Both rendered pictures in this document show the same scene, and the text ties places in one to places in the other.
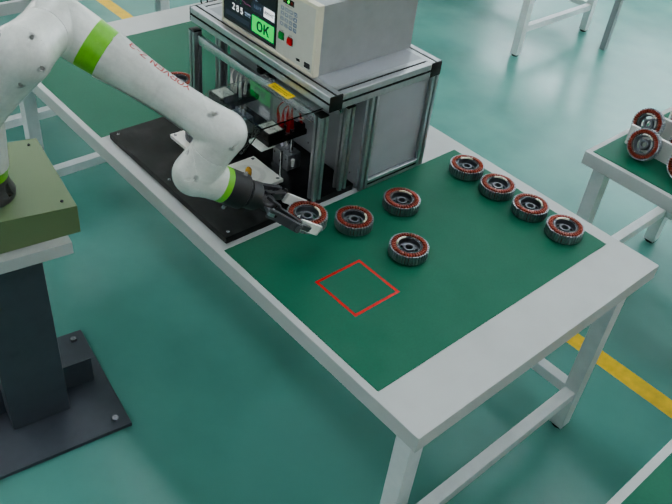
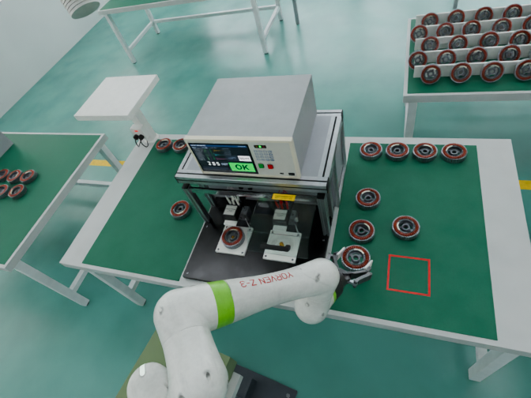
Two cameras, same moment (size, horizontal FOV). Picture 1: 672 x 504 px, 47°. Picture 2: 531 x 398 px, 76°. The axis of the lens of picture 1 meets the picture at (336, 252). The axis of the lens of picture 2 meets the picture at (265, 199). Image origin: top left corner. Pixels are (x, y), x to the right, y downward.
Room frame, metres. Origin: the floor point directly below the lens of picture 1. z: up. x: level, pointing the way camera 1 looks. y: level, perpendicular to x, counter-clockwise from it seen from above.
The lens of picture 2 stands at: (1.12, 0.46, 2.12)
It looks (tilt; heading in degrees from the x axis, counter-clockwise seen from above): 50 degrees down; 348
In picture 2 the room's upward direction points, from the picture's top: 21 degrees counter-clockwise
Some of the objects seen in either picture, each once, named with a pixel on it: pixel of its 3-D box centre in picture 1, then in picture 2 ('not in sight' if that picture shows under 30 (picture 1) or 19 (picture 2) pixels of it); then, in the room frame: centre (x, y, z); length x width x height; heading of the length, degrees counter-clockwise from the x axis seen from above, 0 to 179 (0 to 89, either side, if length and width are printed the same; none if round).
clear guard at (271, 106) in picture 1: (265, 108); (284, 214); (1.88, 0.24, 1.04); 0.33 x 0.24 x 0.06; 136
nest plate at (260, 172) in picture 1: (248, 176); (282, 245); (1.92, 0.29, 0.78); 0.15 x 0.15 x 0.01; 46
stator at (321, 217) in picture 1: (306, 217); (355, 258); (1.64, 0.09, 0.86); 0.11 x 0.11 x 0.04
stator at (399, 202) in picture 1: (401, 201); (367, 198); (1.90, -0.18, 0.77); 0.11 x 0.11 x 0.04
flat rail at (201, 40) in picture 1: (253, 76); (250, 193); (2.07, 0.31, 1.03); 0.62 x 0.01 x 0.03; 46
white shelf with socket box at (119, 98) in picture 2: not in sight; (137, 125); (3.05, 0.62, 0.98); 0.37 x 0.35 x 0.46; 46
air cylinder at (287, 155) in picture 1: (286, 156); not in sight; (2.02, 0.19, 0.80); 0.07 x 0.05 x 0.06; 46
